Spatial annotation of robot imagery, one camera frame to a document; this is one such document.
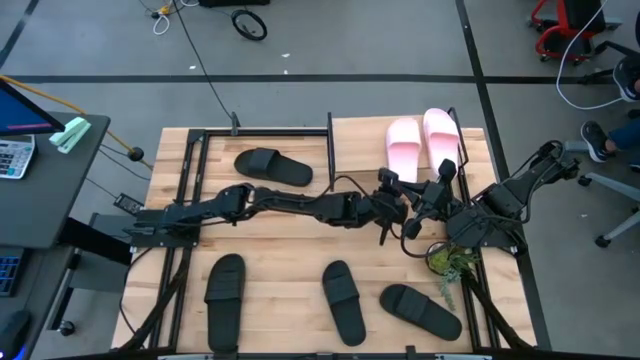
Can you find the dark desk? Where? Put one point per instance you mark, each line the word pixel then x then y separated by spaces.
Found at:
pixel 50 200

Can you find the grey office chair base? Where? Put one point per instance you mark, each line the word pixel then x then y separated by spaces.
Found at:
pixel 620 186

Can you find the black slide sandal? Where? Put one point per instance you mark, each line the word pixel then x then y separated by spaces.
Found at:
pixel 420 310
pixel 225 310
pixel 345 310
pixel 272 167

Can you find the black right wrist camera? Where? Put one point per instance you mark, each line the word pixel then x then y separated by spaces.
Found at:
pixel 447 170

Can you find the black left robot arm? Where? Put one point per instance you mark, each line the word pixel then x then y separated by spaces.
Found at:
pixel 300 205

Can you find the wooden shelf black frame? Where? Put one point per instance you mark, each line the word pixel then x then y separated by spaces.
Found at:
pixel 360 145

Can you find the grey desk base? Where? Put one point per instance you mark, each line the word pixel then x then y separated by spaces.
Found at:
pixel 95 272

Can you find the red and black chair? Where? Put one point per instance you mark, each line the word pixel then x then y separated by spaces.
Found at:
pixel 582 12

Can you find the computer monitor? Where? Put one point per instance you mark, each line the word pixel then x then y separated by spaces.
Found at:
pixel 20 115

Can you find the black office chair base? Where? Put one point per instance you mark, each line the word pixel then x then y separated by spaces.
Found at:
pixel 612 48

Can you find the green potted plant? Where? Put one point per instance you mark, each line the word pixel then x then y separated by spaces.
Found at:
pixel 442 260

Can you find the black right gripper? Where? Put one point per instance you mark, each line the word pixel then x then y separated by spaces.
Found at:
pixel 434 197

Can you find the grey calculator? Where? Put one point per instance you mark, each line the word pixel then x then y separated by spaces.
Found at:
pixel 15 157

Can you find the person's foot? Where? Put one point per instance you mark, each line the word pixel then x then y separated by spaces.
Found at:
pixel 629 77
pixel 595 140

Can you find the dark keyboard tray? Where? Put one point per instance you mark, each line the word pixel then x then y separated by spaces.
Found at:
pixel 40 300

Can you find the black table frame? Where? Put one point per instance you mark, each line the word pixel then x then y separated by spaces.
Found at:
pixel 310 132

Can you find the black keyboard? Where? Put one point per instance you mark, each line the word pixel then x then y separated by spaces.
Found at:
pixel 9 275

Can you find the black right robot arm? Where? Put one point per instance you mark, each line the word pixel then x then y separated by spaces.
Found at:
pixel 505 197

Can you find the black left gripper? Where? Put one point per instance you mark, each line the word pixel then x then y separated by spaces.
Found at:
pixel 387 210

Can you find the pink slide sandal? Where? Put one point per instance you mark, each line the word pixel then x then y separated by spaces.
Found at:
pixel 402 145
pixel 440 135

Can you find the person's leg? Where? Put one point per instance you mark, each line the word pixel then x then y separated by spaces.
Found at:
pixel 627 135

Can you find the black power adapter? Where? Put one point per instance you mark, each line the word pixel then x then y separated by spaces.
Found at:
pixel 129 204

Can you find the black computer mouse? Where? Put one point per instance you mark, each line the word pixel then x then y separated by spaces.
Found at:
pixel 14 332

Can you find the black box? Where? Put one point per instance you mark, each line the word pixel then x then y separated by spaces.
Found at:
pixel 235 3

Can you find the mint green stapler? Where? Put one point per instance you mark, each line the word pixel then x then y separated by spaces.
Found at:
pixel 70 134

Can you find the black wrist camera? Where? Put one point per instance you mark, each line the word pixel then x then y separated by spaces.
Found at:
pixel 388 178
pixel 447 170

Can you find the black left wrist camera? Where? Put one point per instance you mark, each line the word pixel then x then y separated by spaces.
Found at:
pixel 388 178

